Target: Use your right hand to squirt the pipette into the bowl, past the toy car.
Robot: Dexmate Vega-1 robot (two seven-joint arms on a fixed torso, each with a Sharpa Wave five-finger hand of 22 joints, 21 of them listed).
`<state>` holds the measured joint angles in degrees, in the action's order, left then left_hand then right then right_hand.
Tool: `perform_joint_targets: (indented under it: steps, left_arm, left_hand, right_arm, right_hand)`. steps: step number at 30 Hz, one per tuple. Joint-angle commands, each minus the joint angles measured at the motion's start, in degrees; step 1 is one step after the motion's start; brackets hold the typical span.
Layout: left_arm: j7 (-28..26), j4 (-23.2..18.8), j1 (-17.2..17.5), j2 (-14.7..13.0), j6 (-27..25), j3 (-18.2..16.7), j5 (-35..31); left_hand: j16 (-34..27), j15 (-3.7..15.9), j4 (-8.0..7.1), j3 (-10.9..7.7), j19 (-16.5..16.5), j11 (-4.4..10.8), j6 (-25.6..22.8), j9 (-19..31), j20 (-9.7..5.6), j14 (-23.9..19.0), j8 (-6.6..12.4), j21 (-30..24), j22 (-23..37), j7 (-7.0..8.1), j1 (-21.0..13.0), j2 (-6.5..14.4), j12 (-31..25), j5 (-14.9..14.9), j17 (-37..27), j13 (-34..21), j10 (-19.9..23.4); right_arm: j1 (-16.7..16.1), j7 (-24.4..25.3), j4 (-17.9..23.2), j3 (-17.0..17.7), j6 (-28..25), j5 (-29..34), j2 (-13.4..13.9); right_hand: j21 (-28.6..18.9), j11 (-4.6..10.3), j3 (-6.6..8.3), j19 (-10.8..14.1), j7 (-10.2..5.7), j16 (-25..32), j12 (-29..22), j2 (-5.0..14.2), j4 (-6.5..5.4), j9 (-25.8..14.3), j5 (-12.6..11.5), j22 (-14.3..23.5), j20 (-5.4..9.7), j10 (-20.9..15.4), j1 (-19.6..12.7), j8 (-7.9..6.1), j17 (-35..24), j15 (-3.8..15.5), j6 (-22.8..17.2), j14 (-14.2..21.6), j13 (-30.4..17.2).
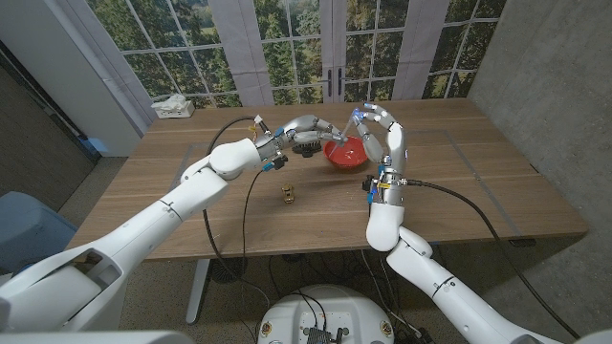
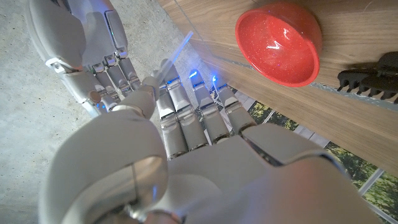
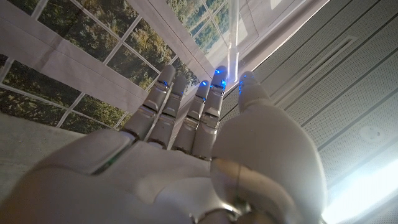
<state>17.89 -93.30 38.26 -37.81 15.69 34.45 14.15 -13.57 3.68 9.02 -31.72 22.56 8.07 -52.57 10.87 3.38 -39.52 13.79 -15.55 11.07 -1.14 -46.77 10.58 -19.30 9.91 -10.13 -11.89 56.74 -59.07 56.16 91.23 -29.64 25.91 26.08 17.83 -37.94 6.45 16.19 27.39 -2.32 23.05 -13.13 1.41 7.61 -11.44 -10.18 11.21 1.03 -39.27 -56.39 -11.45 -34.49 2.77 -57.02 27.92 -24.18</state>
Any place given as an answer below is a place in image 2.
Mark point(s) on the red speckled bowl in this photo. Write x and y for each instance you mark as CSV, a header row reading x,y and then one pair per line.
x,y
276,46

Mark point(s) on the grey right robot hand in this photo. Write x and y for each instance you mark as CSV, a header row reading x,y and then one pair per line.
x,y
77,40

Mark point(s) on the black hair claw clip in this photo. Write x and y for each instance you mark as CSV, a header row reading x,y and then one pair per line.
x,y
373,82

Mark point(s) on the printed window backdrop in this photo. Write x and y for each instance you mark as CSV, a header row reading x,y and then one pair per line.
x,y
351,165

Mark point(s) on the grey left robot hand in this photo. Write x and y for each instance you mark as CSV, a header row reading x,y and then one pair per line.
x,y
233,186

